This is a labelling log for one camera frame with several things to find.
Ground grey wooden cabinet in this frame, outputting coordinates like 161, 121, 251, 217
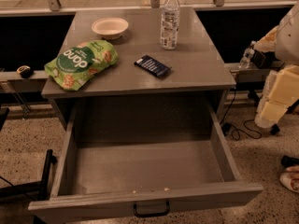
41, 7, 237, 132

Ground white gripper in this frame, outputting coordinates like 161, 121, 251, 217
254, 65, 299, 129

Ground green dang snack bag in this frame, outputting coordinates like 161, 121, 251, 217
44, 40, 119, 91

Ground white red sneaker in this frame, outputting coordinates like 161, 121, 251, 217
279, 173, 299, 193

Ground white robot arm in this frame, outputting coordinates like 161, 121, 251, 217
254, 2, 299, 128

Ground black box on ledge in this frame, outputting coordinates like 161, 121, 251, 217
252, 51, 276, 69

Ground black yellow tape measure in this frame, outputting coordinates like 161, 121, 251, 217
17, 65, 34, 78

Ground black drawer handle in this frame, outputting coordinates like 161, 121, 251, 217
133, 201, 170, 218

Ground dark blue rxbar wrapper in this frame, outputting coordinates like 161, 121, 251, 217
134, 55, 171, 77

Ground open grey top drawer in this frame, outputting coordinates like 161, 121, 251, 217
29, 97, 263, 224

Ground clear plastic water bottle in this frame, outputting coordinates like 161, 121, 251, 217
160, 0, 180, 50

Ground black chair base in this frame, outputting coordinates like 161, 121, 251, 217
0, 149, 57, 201

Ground white paper bowl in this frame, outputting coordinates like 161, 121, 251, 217
92, 18, 129, 40

